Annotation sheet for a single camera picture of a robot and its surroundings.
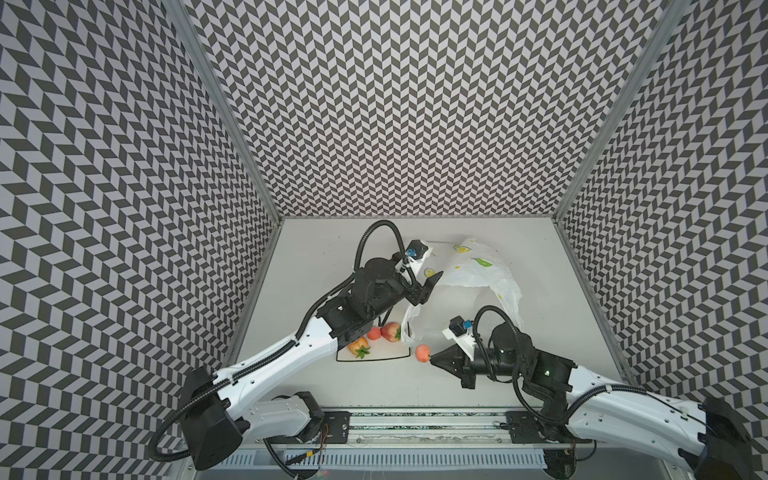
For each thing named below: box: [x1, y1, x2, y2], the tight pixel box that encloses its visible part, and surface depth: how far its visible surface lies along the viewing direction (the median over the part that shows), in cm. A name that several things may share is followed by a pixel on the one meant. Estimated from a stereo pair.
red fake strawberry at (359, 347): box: [348, 336, 371, 359], surface depth 82 cm
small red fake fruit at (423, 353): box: [415, 344, 431, 363], surface depth 69 cm
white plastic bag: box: [401, 238, 524, 347], surface depth 79 cm
